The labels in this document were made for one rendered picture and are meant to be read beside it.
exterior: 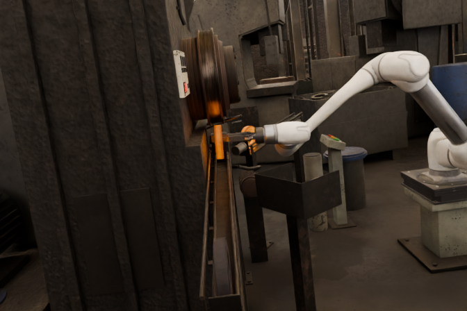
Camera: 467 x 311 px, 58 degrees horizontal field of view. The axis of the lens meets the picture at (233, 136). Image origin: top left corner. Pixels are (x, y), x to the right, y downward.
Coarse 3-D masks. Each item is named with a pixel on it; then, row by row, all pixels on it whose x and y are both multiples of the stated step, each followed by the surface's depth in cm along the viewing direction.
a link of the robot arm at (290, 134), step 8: (280, 128) 188; (288, 128) 187; (296, 128) 187; (304, 128) 188; (280, 136) 187; (288, 136) 187; (296, 136) 187; (304, 136) 188; (280, 144) 195; (288, 144) 191; (296, 144) 192
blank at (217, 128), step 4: (216, 128) 187; (220, 128) 186; (216, 132) 185; (220, 132) 185; (216, 136) 184; (220, 136) 184; (216, 140) 184; (220, 140) 184; (216, 144) 184; (220, 144) 184; (216, 148) 184; (220, 148) 184; (216, 152) 185; (220, 152) 185; (216, 156) 187; (220, 156) 187
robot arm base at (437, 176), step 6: (426, 174) 231; (432, 174) 225; (438, 174) 222; (444, 174) 220; (450, 174) 219; (456, 174) 220; (462, 174) 222; (432, 180) 224; (438, 180) 219; (444, 180) 219; (450, 180) 219; (456, 180) 219
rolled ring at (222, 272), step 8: (216, 240) 106; (224, 240) 106; (216, 248) 103; (224, 248) 103; (216, 256) 101; (224, 256) 101; (216, 264) 100; (224, 264) 99; (216, 272) 99; (224, 272) 99; (216, 280) 98; (224, 280) 98; (216, 288) 98; (224, 288) 98; (232, 288) 111
